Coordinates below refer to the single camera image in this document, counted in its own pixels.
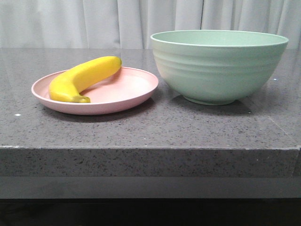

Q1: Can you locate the yellow banana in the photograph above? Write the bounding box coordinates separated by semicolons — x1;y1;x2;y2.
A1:
48;56;122;103

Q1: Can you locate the pink plate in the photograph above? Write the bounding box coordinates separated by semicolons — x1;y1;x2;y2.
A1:
32;67;158;115

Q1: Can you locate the green bowl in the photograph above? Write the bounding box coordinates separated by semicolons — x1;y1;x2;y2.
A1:
150;30;289;105

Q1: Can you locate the white curtain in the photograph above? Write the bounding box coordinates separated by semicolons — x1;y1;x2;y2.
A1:
0;0;301;49

